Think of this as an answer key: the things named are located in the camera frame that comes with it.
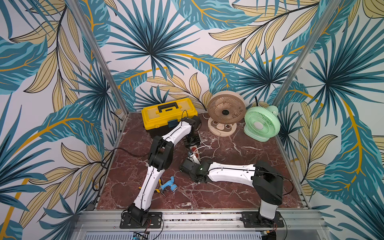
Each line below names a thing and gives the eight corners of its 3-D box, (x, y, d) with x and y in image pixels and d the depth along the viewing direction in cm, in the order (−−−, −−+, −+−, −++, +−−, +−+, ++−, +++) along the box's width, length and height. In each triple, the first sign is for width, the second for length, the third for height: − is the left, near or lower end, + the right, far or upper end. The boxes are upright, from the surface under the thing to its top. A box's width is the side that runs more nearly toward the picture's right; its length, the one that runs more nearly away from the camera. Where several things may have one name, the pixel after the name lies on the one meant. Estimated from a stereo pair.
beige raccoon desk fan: (207, 136, 108) (213, 103, 83) (207, 124, 115) (211, 90, 90) (234, 136, 108) (247, 103, 83) (231, 125, 115) (243, 90, 90)
